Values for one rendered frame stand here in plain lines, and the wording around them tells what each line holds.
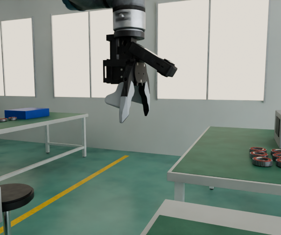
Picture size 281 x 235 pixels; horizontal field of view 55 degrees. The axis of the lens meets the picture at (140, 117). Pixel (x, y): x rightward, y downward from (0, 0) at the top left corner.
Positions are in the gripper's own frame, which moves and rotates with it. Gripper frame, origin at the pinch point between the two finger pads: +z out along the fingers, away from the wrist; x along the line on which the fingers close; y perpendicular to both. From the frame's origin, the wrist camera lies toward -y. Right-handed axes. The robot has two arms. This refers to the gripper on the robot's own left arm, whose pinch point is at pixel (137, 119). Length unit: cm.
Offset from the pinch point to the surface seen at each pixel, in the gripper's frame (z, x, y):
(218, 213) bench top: 41, -44, -15
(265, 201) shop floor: 115, -248, -41
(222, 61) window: -45, -398, 23
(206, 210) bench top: 41, -45, -10
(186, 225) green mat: 40, -30, -5
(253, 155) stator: 37, -129, -26
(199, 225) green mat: 40, -32, -9
